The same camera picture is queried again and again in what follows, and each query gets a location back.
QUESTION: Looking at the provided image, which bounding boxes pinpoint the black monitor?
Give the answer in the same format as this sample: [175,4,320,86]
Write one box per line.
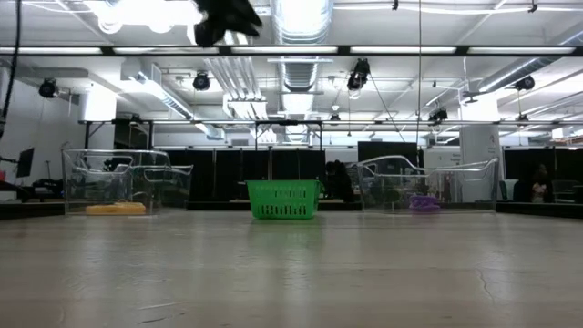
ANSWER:
[15,147,36,179]

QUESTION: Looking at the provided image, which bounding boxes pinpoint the green plastic basket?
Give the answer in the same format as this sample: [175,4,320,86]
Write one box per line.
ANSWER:
[244,179,322,220]

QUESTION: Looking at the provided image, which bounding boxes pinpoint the black table edge rail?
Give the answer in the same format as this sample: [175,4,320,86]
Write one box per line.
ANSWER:
[0,199,583,220]

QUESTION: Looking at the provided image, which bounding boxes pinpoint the silver ventilation duct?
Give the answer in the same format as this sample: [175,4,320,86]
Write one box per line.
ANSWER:
[270,0,336,95]

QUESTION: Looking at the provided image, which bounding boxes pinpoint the white pillar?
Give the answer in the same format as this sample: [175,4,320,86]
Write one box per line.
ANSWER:
[458,97,502,204]

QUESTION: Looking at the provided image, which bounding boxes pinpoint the clear plastic bin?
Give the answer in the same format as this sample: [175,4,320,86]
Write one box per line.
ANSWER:
[356,154,501,214]
[61,149,195,216]

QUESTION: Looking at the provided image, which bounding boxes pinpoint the black partition panels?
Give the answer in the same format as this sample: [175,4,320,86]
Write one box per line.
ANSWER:
[154,148,327,202]

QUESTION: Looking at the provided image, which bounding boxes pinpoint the purple spring keychain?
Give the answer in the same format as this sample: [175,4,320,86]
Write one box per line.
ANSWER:
[407,192,442,214]

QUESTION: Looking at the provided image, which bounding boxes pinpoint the black hanging cable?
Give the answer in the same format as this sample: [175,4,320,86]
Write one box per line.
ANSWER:
[0,0,23,138]

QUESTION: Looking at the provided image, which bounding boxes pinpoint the black overhead frame bar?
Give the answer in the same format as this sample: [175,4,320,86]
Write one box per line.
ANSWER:
[0,44,583,57]

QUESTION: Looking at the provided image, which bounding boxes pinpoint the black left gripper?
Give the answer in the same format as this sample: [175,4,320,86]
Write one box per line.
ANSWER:
[192,0,264,49]

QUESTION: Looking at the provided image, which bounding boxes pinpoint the black screen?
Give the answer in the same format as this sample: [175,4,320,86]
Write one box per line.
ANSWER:
[357,140,419,181]

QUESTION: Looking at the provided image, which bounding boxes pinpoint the black background rig frame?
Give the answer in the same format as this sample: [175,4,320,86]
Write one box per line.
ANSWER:
[77,118,583,151]

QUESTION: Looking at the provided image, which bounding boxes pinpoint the black ceiling spotlight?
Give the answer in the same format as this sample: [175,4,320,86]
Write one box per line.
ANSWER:
[192,70,211,92]
[514,75,537,92]
[346,57,371,91]
[427,107,450,125]
[38,77,59,99]

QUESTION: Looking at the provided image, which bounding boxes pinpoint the thin hanging cable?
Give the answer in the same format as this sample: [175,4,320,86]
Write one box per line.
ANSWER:
[415,0,424,159]

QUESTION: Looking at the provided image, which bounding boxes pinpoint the person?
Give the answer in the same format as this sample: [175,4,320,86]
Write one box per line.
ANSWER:
[323,159,356,203]
[513,163,555,204]

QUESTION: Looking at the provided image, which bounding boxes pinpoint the pale teal chair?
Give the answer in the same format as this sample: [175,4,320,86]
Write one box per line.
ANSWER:
[499,179,525,202]

